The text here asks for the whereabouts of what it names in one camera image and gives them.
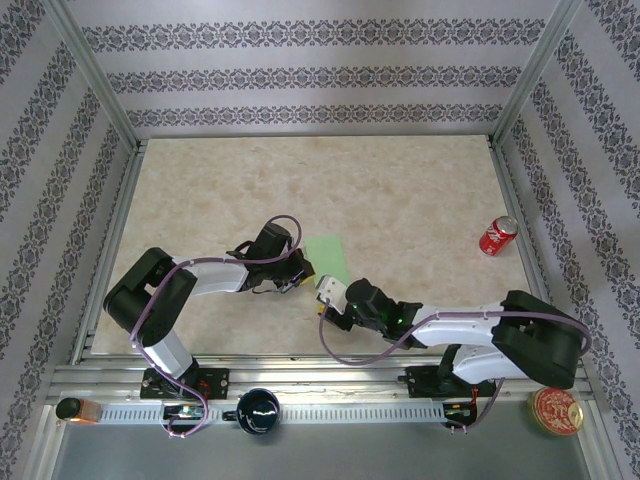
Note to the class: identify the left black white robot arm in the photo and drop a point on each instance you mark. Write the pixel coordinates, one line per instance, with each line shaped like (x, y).
(145, 300)

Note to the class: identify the small circuit board with light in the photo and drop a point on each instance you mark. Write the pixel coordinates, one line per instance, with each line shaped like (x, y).
(460, 411)
(182, 411)

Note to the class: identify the red and gold round tin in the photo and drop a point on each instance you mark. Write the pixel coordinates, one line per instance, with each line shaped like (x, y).
(555, 411)

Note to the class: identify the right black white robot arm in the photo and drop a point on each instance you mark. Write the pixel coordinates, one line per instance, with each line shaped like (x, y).
(540, 340)

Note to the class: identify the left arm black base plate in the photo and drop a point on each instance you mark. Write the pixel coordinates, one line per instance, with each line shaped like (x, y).
(215, 384)

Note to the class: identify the dark blue glossy mug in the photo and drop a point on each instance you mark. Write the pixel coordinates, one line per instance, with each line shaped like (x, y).
(257, 412)

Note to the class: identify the orange bottle with black cap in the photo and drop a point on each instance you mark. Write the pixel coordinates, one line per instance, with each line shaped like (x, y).
(80, 411)

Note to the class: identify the light green paper sheet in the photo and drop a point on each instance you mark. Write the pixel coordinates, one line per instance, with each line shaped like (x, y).
(327, 260)

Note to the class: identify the aluminium frame post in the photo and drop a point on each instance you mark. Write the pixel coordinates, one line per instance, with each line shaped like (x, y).
(97, 75)
(531, 75)

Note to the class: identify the aluminium side rail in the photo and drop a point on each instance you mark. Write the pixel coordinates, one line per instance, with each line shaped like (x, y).
(514, 200)
(115, 225)

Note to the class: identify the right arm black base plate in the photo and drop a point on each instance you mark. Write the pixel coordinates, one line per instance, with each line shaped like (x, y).
(425, 382)

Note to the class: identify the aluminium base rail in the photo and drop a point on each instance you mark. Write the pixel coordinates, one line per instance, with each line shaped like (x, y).
(325, 380)

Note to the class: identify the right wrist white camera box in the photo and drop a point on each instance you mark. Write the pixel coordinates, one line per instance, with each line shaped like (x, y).
(332, 292)

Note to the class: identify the red soda can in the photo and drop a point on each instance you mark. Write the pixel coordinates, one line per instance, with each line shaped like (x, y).
(498, 236)

